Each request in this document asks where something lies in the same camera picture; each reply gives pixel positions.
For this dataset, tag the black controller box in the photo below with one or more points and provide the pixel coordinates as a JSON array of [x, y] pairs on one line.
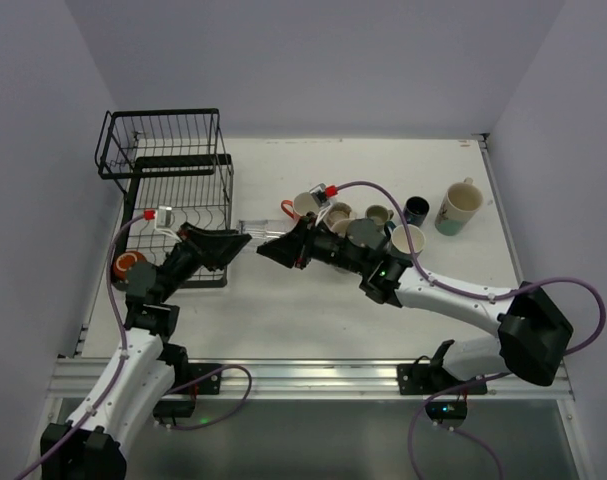
[[449, 414], [173, 410]]

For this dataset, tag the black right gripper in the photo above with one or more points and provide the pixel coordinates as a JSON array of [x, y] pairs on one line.
[[305, 241]]

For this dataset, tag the left black controller box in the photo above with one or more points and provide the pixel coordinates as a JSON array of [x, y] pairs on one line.
[[173, 410]]

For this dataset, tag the olive brown small mug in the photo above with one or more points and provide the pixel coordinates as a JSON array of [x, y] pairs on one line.
[[379, 214]]

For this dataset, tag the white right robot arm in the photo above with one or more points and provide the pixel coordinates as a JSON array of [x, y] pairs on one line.
[[524, 334]]

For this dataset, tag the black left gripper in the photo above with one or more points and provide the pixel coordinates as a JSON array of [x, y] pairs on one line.
[[192, 245]]

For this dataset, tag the speckled beige small cup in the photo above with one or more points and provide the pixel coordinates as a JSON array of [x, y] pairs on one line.
[[340, 211]]

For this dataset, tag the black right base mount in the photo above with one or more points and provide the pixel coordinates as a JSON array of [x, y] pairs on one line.
[[426, 375]]

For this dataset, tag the aluminium mounting rail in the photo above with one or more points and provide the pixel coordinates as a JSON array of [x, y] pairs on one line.
[[314, 380]]

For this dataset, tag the dark teal mug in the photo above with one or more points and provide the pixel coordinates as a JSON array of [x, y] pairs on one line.
[[403, 242]]

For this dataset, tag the right black controller box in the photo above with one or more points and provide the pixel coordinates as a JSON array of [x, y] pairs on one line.
[[449, 414]]

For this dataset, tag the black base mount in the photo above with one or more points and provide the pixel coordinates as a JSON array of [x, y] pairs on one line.
[[195, 379], [426, 375]]

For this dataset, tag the black wire dish rack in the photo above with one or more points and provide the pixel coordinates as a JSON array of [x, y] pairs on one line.
[[169, 157]]

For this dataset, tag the tall cream teal coral mug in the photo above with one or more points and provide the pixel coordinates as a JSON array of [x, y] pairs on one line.
[[461, 202]]

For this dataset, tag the large orange mug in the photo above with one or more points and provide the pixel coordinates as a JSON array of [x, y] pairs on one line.
[[301, 205]]

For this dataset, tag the dark blue glazed mug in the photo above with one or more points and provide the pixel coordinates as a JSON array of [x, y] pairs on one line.
[[415, 210]]

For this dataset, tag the tall cream green mug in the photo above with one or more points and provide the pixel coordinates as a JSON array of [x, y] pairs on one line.
[[340, 227]]

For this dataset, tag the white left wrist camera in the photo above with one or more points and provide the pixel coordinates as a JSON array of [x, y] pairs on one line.
[[163, 222]]

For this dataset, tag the clear faceted glass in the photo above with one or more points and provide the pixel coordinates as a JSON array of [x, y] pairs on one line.
[[263, 230]]

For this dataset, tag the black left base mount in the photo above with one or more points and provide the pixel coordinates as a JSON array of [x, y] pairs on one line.
[[195, 379]]

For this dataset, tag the small orange red mug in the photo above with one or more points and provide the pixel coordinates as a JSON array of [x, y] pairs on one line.
[[124, 262]]

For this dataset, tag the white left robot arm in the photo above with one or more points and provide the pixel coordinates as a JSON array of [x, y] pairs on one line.
[[94, 441]]

